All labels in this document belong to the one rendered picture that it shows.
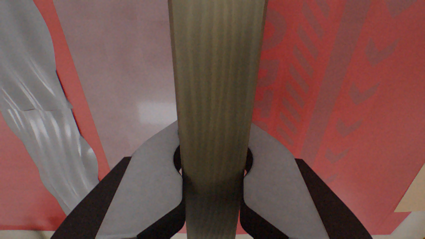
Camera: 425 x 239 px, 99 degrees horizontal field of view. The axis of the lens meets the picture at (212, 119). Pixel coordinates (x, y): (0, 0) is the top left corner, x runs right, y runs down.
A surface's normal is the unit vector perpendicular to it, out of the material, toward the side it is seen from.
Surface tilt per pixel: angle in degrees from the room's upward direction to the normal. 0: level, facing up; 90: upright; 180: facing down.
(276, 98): 0
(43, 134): 29
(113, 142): 0
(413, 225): 0
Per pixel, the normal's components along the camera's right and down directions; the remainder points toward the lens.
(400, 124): 0.00, 0.47
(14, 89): 0.51, 0.31
